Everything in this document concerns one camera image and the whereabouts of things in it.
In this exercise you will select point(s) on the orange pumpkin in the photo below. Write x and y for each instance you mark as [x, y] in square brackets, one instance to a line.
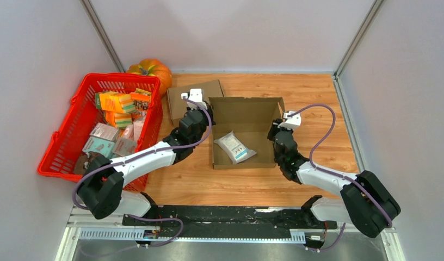
[155, 68]

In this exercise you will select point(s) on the brown cardboard box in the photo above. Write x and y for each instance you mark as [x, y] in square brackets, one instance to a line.
[178, 107]

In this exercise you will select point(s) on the orange sponge pack lower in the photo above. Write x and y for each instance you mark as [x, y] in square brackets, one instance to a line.
[118, 120]

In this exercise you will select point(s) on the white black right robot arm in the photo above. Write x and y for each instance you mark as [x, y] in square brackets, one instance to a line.
[364, 201]

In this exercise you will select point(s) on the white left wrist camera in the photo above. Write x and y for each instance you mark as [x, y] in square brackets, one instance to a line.
[194, 99]

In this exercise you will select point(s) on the white blue pouch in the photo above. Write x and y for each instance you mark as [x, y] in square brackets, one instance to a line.
[234, 148]

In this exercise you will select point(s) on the orange sponge pack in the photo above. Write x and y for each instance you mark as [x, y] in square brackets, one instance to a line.
[118, 120]
[115, 102]

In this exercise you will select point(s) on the grey pink packet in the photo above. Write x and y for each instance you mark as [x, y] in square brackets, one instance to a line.
[127, 143]

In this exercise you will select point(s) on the brown netted item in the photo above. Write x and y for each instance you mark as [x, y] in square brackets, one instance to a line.
[83, 162]

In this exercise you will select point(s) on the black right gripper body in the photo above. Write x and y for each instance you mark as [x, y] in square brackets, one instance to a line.
[275, 129]

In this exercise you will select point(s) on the orange sponge pack upper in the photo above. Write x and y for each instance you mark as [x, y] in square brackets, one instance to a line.
[115, 102]

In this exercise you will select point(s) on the brown cardboard sheet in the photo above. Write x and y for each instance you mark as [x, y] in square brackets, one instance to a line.
[250, 119]

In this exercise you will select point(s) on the teal cookie box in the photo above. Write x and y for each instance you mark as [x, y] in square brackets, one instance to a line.
[101, 146]

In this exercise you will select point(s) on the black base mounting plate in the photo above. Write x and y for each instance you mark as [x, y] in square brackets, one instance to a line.
[228, 221]

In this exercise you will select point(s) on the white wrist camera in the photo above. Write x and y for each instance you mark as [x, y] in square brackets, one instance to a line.
[290, 120]
[194, 99]

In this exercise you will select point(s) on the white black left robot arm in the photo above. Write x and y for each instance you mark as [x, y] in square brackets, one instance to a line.
[101, 190]

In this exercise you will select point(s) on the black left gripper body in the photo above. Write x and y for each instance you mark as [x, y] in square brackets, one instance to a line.
[205, 123]

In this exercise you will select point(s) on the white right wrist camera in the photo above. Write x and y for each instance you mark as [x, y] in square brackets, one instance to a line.
[290, 120]

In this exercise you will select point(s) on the orange snack box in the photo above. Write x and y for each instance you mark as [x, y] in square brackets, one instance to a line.
[141, 99]

